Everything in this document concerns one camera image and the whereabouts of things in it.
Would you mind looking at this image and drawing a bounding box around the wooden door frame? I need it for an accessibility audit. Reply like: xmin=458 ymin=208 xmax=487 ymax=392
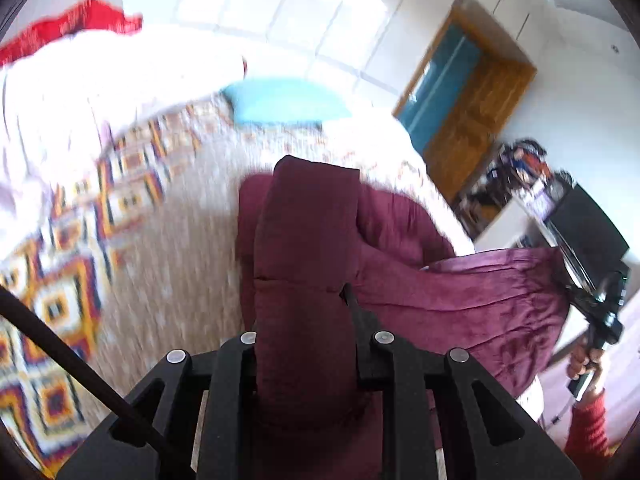
xmin=392 ymin=2 xmax=538 ymax=121

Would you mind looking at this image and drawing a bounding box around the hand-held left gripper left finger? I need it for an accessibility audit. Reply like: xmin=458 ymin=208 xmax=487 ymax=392
xmin=57 ymin=331 xmax=260 ymax=480

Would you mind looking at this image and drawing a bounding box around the red blanket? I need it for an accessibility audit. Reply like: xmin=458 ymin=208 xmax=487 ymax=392
xmin=0 ymin=0 xmax=143 ymax=68

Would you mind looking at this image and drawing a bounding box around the patterned beige bedspread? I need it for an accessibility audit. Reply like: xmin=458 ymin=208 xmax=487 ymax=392
xmin=0 ymin=95 xmax=476 ymax=476

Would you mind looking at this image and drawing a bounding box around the cluttered shoe rack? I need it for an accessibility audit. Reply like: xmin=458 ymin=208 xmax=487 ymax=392
xmin=457 ymin=137 xmax=573 ymax=241

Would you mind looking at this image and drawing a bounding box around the pale pink duvet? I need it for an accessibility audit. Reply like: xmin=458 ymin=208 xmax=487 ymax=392
xmin=0 ymin=27 xmax=248 ymax=261

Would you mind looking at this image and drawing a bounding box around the teal pillow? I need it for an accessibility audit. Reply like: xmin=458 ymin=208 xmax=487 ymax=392
xmin=220 ymin=77 xmax=337 ymax=127

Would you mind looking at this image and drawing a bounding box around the black monitor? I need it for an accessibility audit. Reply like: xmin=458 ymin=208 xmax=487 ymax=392
xmin=547 ymin=183 xmax=630 ymax=273

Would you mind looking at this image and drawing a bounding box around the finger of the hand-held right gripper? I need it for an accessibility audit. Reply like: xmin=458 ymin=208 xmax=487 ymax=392
xmin=560 ymin=250 xmax=598 ymax=308

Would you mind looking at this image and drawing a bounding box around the maroon quilted puffer jacket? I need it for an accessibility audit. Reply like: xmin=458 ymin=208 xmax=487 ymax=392
xmin=235 ymin=155 xmax=571 ymax=480

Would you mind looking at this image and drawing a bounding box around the white wardrobe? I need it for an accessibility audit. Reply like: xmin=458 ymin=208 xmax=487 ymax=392
xmin=105 ymin=0 xmax=541 ymax=96

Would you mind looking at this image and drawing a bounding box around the black cable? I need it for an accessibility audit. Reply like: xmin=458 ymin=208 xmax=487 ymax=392
xmin=0 ymin=287 xmax=196 ymax=480

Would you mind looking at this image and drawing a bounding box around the white cabinet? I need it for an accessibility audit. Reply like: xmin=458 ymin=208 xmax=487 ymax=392
xmin=472 ymin=200 xmax=556 ymax=253

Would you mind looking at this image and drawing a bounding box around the wooden door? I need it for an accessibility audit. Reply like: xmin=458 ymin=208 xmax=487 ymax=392
xmin=422 ymin=55 xmax=531 ymax=201

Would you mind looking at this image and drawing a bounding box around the person's right hand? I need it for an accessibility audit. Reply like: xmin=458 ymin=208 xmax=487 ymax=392
xmin=566 ymin=337 xmax=610 ymax=401

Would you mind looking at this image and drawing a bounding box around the person's right forearm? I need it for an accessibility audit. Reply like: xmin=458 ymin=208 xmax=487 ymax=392
xmin=564 ymin=387 xmax=618 ymax=468

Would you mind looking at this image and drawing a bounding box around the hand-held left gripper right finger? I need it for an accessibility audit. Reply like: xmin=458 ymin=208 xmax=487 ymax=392
xmin=340 ymin=282 xmax=583 ymax=480

